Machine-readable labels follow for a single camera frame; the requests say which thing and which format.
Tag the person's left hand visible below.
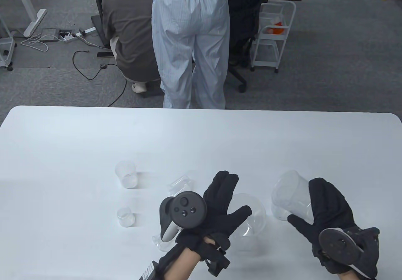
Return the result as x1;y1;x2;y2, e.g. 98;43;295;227
174;171;253;277

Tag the person's right hand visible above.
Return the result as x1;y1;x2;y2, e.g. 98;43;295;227
287;178;381;279

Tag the largest clear plastic beaker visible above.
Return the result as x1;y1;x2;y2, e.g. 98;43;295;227
225;193;267;253

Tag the large clear plastic beaker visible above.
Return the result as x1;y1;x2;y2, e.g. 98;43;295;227
271;170;314;224

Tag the small clear plastic beaker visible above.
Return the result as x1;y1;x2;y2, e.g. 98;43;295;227
114;160;139;189
167;171;198;197
152;235;172;251

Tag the tiny clear plastic beaker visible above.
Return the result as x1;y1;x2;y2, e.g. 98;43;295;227
117;207;136;228

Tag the person's left forearm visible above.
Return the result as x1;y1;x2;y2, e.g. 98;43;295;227
155;247;208;280

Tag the black and white controller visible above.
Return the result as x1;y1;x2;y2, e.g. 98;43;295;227
318;227;376;278
159;191;208;242

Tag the white rolling cart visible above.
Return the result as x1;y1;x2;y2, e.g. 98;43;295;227
0;12;16;72
250;0;297;74

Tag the orange item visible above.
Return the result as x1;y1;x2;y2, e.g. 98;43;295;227
266;23;288;35

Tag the black office chair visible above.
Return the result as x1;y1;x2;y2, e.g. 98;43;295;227
226;0;277;93

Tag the white power strip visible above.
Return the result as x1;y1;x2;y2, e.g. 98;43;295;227
64;26;96;43

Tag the grey floor box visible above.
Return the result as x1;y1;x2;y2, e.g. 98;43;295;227
40;28;61;43

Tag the white desk leg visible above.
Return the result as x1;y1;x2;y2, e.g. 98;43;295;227
11;0;47;38

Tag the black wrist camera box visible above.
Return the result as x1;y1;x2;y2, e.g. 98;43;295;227
138;261;162;280

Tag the black floor cable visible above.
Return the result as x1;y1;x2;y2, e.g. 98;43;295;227
72;50;128;108

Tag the white cable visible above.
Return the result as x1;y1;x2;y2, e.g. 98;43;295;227
20;34;56;53

